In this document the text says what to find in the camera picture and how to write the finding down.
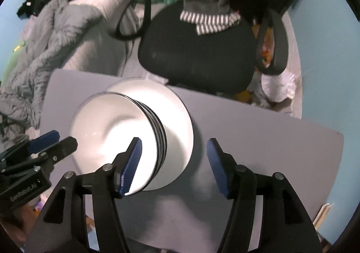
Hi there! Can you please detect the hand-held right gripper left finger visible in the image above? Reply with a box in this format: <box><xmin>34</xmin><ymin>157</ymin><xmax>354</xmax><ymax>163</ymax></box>
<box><xmin>26</xmin><ymin>137</ymin><xmax>143</xmax><ymax>253</ymax></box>

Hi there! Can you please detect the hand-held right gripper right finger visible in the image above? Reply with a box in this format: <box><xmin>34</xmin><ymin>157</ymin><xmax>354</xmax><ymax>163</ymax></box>
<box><xmin>206</xmin><ymin>138</ymin><xmax>323</xmax><ymax>253</ymax></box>

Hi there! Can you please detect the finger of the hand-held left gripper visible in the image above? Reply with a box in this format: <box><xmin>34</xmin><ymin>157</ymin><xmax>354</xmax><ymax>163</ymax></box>
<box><xmin>2</xmin><ymin>136</ymin><xmax>78</xmax><ymax>178</ymax></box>
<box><xmin>0</xmin><ymin>130</ymin><xmax>60</xmax><ymax>164</ymax></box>

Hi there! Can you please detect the white ribbed bowl dark rim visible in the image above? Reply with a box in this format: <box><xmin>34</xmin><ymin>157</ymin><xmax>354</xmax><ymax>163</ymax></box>
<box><xmin>70</xmin><ymin>91</ymin><xmax>158</xmax><ymax>196</ymax></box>
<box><xmin>135</xmin><ymin>98</ymin><xmax>168</xmax><ymax>183</ymax></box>
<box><xmin>126</xmin><ymin>95</ymin><xmax>164</xmax><ymax>186</ymax></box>

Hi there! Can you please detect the white plate with dark rim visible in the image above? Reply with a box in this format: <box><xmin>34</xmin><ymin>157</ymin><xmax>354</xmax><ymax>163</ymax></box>
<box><xmin>105</xmin><ymin>78</ymin><xmax>194</xmax><ymax>192</ymax></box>

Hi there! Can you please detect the person's left hand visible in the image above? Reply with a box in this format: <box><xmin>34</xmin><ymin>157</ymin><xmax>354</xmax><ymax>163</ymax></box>
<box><xmin>0</xmin><ymin>206</ymin><xmax>38</xmax><ymax>246</ymax></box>

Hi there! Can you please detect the grey quilted comforter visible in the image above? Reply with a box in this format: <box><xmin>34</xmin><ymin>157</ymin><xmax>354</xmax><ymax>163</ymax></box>
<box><xmin>0</xmin><ymin>0</ymin><xmax>103</xmax><ymax>141</ymax></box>

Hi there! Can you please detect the white crumpled cloth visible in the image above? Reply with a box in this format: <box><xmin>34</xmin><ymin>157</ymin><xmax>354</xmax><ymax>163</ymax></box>
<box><xmin>261</xmin><ymin>72</ymin><xmax>297</xmax><ymax>103</ymax></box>

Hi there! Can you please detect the light wooden board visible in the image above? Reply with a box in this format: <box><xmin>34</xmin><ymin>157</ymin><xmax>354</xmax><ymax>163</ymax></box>
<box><xmin>312</xmin><ymin>202</ymin><xmax>335</xmax><ymax>232</ymax></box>

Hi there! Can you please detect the black office chair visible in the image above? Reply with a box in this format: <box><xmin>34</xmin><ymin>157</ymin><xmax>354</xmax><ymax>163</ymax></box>
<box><xmin>114</xmin><ymin>0</ymin><xmax>290</xmax><ymax>95</ymax></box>

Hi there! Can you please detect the orange floor clutter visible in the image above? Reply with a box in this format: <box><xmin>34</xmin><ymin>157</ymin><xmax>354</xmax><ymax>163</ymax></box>
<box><xmin>260</xmin><ymin>25</ymin><xmax>275</xmax><ymax>69</ymax></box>

